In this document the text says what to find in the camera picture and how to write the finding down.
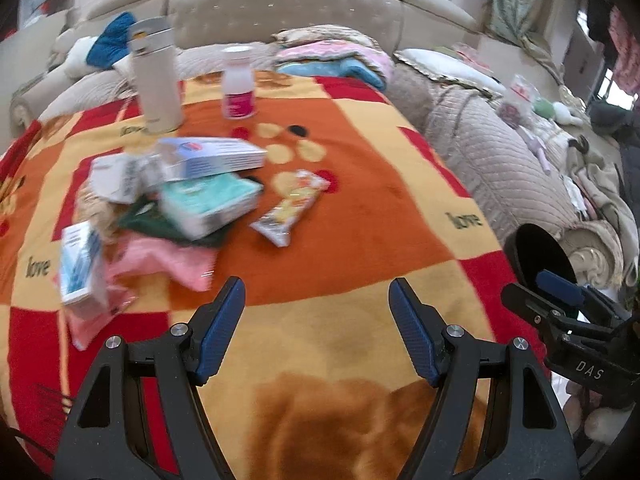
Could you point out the yellow snack packet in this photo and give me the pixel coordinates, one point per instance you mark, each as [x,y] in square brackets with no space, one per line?
[287,210]

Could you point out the beige tufted headboard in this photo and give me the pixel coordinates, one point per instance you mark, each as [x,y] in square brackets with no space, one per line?
[280,5]

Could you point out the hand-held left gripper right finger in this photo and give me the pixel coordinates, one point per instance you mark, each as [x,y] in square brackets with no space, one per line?
[412,330]

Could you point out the green snack packet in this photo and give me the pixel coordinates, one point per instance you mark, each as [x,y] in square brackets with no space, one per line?
[155,227]

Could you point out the clear plastic bag red print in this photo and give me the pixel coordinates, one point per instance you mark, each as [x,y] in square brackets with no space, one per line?
[517,97]

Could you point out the blue cloth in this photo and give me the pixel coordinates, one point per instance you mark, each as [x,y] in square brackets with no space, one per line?
[112,42]

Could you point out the person's right forearm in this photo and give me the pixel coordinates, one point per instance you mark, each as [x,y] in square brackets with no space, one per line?
[600,420]

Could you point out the white thermos bottle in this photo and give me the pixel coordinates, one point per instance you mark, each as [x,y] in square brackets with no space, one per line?
[155,80]

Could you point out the pink plastic bag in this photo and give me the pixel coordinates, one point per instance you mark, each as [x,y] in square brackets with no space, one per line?
[145,270]

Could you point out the beige quilted bedspread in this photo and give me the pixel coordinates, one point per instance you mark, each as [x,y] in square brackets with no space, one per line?
[495,160]

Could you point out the white pill bottle pink label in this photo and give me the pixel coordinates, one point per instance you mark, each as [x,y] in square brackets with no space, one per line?
[239,85]

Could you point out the small blue white box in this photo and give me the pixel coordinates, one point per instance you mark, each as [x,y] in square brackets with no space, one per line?
[79,265]

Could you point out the white pillow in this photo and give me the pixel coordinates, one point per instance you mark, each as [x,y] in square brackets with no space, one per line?
[447,67]

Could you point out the long blue white box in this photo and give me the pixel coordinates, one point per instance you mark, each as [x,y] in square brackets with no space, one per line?
[215,156]

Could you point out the pink hanging garment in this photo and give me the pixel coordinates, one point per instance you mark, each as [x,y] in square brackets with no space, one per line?
[625,50]

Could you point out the black round disc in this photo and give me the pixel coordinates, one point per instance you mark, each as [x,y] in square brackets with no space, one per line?
[542,252]

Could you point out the teal tissue packet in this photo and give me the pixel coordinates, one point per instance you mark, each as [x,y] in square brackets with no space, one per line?
[210,205]

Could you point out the green white plush toy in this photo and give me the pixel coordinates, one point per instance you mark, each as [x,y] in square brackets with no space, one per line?
[550,109]

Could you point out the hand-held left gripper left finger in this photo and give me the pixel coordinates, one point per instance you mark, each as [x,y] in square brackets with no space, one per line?
[220,330]

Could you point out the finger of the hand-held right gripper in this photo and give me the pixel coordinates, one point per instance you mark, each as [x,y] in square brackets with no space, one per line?
[525,302]
[560,285]

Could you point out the pile of folded blankets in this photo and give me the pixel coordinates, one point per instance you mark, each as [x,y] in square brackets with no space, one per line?
[332,57]

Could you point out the printed orange red blanket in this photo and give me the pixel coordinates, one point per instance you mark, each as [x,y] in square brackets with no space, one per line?
[350,240]

